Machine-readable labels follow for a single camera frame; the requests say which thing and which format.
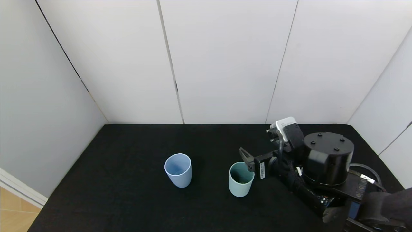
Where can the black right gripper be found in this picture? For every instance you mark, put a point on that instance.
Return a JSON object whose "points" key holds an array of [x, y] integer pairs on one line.
{"points": [[261, 169]]}

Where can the teal green plastic cup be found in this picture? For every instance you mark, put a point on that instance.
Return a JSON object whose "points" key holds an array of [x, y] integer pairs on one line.
{"points": [[239, 188]]}

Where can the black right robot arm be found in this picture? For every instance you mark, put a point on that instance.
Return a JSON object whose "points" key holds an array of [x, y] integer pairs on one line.
{"points": [[328, 161]]}

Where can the light blue plastic cup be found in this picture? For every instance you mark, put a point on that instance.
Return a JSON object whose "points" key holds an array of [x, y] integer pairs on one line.
{"points": [[180, 178]]}

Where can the black table cloth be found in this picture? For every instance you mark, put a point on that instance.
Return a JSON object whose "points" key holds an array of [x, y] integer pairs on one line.
{"points": [[128, 193]]}

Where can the white floor trim strip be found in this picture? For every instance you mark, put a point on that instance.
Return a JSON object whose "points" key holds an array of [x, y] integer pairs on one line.
{"points": [[19, 190]]}

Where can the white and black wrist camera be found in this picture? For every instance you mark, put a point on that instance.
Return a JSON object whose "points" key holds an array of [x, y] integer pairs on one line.
{"points": [[288, 132]]}

